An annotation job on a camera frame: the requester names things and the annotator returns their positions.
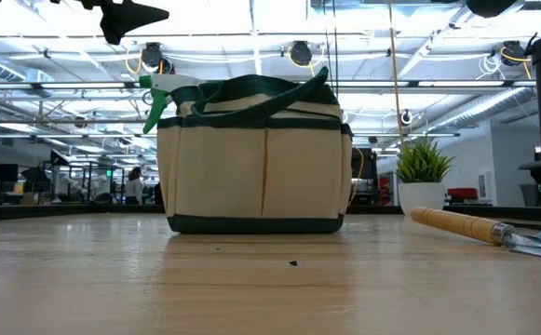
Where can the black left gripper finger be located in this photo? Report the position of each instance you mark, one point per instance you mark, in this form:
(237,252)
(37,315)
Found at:
(125,18)

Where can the white spray bottle green trigger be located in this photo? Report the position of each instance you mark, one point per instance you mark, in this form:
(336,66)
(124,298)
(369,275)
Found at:
(172,83)

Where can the cream and green gardening bag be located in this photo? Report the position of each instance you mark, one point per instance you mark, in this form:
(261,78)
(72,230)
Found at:
(251,177)

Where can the person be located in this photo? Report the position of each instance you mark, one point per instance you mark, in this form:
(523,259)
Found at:
(133,188)

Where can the black lamp shade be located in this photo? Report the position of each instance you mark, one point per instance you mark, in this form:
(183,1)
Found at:
(35,176)

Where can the black monitor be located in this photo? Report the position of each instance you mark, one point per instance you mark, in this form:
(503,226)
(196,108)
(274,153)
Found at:
(0,173)

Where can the black cabinet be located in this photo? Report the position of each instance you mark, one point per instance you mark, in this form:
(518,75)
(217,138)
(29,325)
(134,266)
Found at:
(368,177)

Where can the green plant in white pot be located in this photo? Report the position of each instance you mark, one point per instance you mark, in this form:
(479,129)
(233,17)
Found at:
(419,195)

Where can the red box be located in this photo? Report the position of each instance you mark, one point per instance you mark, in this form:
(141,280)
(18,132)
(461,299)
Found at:
(462,193)

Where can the black table edge rail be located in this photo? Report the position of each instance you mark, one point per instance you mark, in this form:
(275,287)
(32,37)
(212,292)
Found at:
(18,211)

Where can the silver ventilation duct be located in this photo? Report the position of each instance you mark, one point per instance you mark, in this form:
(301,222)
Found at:
(479,111)

